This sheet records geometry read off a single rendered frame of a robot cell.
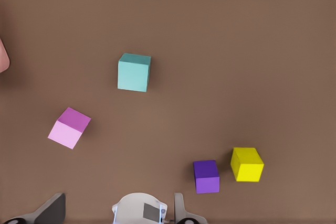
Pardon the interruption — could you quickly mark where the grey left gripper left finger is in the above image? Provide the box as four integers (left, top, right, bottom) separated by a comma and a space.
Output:
1, 192, 66, 224

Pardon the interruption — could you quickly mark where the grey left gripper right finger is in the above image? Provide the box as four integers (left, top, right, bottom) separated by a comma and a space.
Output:
173, 193, 209, 224

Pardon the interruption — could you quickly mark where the purple cube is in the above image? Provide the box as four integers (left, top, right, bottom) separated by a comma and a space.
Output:
193, 159, 221, 195

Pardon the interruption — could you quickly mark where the white rounded robot part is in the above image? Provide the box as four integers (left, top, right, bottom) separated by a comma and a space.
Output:
112, 192, 169, 224

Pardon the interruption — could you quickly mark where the yellow cube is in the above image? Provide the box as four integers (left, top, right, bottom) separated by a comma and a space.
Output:
230, 147, 265, 183

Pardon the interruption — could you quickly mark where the pink cube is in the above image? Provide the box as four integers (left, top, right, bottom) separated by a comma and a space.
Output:
47, 106, 92, 150

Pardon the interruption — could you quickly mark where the teal cube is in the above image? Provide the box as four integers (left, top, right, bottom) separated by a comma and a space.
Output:
117, 52, 152, 93

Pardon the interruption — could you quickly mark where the pale pink rounded object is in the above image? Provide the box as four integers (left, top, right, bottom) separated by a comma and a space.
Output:
0, 37, 11, 73

